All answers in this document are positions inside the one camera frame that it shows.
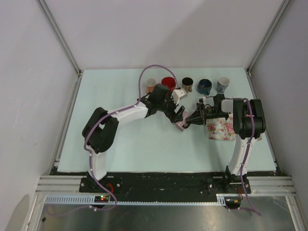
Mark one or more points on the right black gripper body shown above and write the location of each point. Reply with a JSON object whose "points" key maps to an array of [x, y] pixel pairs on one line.
{"points": [[207, 113]]}

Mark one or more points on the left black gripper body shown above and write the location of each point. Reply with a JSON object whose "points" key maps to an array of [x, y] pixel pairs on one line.
{"points": [[169, 107]]}

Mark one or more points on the lilac mug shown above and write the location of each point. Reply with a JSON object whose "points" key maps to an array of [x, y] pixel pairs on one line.
{"points": [[180, 125]]}

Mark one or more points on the red mug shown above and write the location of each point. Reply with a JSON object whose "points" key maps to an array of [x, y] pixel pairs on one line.
{"points": [[169, 82]]}

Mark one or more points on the blue mug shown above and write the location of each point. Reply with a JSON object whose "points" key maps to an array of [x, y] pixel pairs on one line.
{"points": [[204, 86]]}

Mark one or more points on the brown patterned mug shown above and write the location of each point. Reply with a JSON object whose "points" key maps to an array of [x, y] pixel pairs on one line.
{"points": [[187, 84]]}

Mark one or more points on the grey mug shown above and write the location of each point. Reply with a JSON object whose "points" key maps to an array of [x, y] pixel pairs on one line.
{"points": [[222, 84]]}

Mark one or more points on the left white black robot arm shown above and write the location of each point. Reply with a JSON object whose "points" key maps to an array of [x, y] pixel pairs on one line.
{"points": [[100, 131]]}

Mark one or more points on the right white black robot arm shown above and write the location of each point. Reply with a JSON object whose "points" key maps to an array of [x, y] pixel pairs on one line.
{"points": [[248, 124]]}

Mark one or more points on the pink white mug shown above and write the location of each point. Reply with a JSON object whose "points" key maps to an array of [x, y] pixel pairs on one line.
{"points": [[150, 84]]}

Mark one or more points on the floral tray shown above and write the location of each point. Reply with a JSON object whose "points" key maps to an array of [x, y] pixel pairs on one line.
{"points": [[220, 129]]}

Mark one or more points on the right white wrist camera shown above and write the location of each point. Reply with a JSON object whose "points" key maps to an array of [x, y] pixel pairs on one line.
{"points": [[203, 99]]}

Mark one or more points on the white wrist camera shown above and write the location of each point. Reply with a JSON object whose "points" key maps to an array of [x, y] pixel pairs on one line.
{"points": [[178, 95], [203, 99]]}

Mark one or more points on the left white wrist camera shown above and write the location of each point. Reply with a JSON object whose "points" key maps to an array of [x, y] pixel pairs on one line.
{"points": [[178, 95]]}

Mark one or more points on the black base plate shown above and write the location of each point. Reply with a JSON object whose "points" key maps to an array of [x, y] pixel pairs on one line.
{"points": [[155, 187]]}

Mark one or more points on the right aluminium frame post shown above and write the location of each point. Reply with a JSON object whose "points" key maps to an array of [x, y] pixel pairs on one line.
{"points": [[282, 10]]}

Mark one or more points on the aluminium frame post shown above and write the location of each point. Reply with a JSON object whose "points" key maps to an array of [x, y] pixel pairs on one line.
{"points": [[282, 10], [58, 34]]}

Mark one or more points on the left aluminium frame post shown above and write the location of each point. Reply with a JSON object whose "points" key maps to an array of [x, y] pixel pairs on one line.
{"points": [[58, 34]]}

